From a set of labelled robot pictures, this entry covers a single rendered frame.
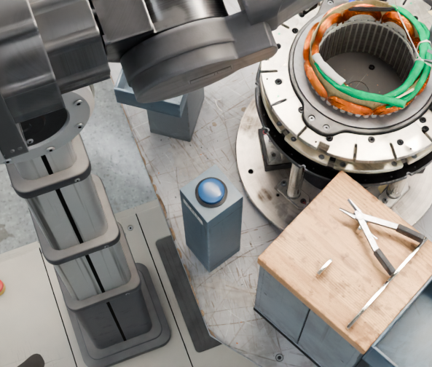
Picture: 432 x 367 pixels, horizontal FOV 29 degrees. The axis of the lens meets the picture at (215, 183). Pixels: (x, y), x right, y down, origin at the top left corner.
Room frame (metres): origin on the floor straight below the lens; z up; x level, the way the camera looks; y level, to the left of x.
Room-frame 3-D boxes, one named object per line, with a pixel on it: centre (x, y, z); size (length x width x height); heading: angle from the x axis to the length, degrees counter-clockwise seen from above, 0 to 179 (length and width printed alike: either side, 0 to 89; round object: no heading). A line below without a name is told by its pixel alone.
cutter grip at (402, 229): (0.41, -0.28, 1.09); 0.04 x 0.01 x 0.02; 61
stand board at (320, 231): (0.39, -0.20, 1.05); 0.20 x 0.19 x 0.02; 46
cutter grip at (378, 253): (0.37, -0.24, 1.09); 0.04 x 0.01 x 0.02; 31
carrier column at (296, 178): (0.59, -0.14, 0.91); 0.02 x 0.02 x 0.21
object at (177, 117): (0.77, 0.07, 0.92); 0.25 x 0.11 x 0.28; 164
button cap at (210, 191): (0.50, 0.01, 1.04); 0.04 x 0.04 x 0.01
